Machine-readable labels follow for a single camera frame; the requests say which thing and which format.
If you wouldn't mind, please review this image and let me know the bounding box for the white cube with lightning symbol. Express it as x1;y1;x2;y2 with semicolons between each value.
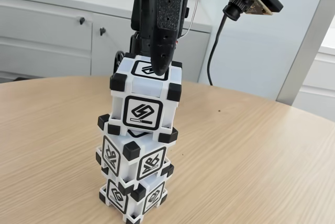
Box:
109;52;183;142

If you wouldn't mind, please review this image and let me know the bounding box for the white cube with letter symbol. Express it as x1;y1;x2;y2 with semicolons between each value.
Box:
95;114;180;183

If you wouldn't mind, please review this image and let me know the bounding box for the black clamp wheel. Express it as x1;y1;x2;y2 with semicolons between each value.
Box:
114;50;125;74

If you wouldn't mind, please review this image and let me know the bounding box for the white cabinet with drawers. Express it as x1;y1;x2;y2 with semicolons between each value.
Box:
0;0;213;82

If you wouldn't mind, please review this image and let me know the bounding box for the white low cabinet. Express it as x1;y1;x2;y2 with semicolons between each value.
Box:
295;46;335;122

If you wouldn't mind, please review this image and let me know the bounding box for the white cube with paperclip symbol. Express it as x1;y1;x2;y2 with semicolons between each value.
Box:
98;165;175;221

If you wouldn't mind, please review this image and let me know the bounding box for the white red servo cable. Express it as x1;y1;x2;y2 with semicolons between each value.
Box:
177;0;203;39

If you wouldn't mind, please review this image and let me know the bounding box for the black camera cable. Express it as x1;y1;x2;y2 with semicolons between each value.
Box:
207;14;228;86

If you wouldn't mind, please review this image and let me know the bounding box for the grey metal post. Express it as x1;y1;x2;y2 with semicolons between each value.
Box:
277;0;335;104

